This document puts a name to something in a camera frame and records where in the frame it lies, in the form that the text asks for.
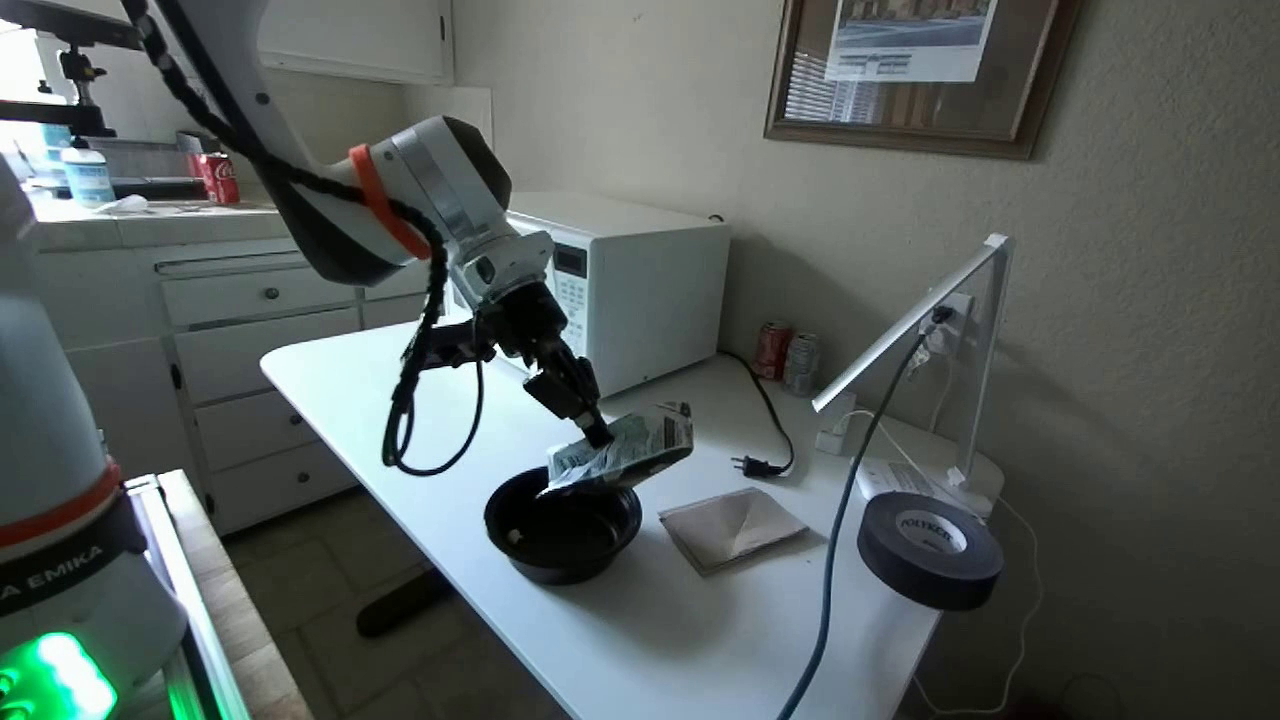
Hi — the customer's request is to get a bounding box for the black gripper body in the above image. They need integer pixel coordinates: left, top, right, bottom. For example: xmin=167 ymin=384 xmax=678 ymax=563
xmin=474 ymin=271 xmax=602 ymax=380

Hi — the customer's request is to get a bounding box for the crinkled silver foil packet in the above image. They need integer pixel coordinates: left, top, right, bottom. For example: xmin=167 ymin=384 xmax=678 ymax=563
xmin=546 ymin=404 xmax=702 ymax=499

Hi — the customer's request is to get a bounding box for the black round bowl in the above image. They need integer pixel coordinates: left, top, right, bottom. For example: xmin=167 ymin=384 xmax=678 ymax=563
xmin=479 ymin=462 xmax=648 ymax=589

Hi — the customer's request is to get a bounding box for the white microwave oven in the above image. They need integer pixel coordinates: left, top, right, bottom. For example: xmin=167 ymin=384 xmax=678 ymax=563
xmin=504 ymin=189 xmax=738 ymax=398

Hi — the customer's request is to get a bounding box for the red patterned container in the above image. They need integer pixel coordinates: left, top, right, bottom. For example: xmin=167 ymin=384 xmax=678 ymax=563
xmin=752 ymin=317 xmax=800 ymax=386

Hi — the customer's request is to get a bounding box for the grey folded napkin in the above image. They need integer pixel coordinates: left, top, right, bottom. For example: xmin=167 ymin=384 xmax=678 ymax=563
xmin=655 ymin=485 xmax=812 ymax=581

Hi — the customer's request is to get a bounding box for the white small container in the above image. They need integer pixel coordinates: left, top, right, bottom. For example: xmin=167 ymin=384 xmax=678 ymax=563
xmin=784 ymin=326 xmax=828 ymax=398

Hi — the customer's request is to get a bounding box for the black table foot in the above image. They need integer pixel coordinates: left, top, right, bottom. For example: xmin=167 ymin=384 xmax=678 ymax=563
xmin=352 ymin=567 xmax=463 ymax=643

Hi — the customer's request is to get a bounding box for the white desk lamp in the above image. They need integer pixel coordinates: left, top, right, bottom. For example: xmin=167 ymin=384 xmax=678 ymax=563
xmin=809 ymin=231 xmax=1019 ymax=520

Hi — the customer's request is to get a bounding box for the white base cabinet with drawers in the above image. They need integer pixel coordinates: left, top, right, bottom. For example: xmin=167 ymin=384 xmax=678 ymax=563
xmin=23 ymin=196 xmax=451 ymax=535

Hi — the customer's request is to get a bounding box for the red soda can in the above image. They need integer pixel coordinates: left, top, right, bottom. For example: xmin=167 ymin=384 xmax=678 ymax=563
xmin=191 ymin=149 xmax=245 ymax=211

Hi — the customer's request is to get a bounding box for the black tape roll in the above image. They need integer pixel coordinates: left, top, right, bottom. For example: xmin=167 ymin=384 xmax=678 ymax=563
xmin=855 ymin=489 xmax=1010 ymax=617

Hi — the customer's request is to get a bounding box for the wooden robot platform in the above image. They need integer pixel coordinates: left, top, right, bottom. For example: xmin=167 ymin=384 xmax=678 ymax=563
xmin=159 ymin=462 xmax=322 ymax=720

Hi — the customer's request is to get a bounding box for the blue-tinted plastic bottle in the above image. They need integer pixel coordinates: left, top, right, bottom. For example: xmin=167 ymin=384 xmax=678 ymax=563
xmin=56 ymin=130 xmax=120 ymax=211

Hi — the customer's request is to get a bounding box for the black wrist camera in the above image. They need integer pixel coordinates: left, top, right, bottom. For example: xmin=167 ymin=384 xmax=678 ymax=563
xmin=412 ymin=317 xmax=499 ymax=377

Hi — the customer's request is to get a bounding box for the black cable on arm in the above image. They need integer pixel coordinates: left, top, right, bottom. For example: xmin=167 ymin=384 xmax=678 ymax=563
xmin=117 ymin=0 xmax=491 ymax=478

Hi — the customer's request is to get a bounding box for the black cord with plug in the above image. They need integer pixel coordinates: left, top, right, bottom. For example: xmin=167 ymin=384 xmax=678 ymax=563
xmin=717 ymin=346 xmax=803 ymax=485

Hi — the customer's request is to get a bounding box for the dark power cable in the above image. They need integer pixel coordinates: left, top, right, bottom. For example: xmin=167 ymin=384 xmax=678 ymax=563
xmin=776 ymin=299 xmax=960 ymax=720

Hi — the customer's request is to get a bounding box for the white wall cabinet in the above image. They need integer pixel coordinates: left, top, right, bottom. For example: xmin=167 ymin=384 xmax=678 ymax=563
xmin=252 ymin=0 xmax=462 ymax=91

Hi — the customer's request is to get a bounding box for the white wall outlet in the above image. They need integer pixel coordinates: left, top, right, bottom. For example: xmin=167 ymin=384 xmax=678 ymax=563
xmin=928 ymin=285 xmax=983 ymax=361

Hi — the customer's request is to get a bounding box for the green-lit metal rail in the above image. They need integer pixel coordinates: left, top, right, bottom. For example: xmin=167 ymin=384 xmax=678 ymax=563
xmin=123 ymin=473 xmax=257 ymax=720

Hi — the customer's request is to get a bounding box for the brown framed wall picture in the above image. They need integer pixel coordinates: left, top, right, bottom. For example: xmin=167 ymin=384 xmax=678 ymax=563
xmin=760 ymin=0 xmax=1085 ymax=165

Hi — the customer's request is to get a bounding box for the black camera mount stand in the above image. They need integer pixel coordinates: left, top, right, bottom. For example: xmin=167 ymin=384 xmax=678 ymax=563
xmin=0 ymin=0 xmax=147 ymax=138

